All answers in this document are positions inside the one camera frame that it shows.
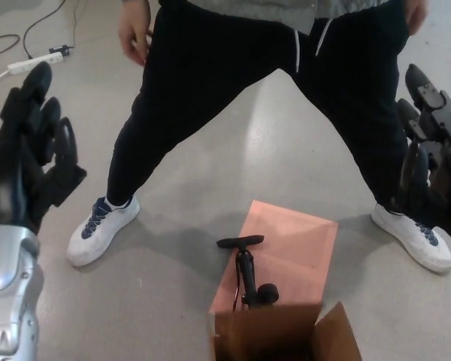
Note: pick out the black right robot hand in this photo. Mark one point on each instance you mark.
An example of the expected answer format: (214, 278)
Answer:
(443, 176)

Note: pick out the person's right hand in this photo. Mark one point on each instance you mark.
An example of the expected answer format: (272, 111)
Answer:
(133, 37)

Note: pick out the person's left hand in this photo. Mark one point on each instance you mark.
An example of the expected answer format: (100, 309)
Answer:
(413, 15)

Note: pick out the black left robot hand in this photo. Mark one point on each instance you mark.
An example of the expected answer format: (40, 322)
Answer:
(19, 161)

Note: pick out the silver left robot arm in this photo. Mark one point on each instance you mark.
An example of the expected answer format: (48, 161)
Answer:
(7, 293)

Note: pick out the white left sneaker navy laces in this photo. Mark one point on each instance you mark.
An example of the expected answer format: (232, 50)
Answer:
(409, 233)

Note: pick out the white sneaker navy laces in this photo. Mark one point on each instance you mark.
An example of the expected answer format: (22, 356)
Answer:
(97, 237)
(409, 233)

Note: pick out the small black adapter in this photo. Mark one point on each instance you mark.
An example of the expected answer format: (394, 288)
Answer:
(60, 49)

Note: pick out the black track trousers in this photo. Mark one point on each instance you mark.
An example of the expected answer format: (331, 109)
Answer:
(218, 56)

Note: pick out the white power strip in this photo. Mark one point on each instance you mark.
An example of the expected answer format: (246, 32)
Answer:
(34, 62)

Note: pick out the white right sneaker navy laces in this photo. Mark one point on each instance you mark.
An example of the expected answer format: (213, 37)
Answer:
(97, 237)

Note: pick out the grey hoodie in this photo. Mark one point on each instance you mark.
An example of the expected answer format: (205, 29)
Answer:
(298, 23)

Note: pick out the black air pump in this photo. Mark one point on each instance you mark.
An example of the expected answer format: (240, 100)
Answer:
(248, 270)

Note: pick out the brown cardboard box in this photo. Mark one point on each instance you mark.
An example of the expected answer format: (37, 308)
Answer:
(270, 331)

